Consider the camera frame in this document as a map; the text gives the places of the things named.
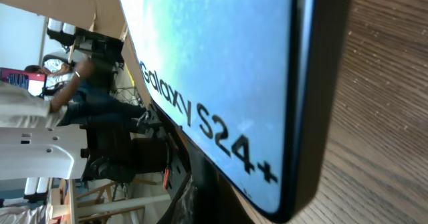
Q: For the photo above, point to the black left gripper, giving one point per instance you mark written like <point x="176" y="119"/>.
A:
<point x="177" y="171"/>

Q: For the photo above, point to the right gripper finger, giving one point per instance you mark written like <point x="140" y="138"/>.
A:
<point x="207" y="198"/>

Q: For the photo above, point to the Samsung Galaxy smartphone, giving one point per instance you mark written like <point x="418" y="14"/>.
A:
<point x="251" y="84"/>

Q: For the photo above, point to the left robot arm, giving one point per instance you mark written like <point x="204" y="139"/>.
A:
<point x="92" y="152"/>

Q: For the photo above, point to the person in background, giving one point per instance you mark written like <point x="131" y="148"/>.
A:
<point x="89" y="104"/>

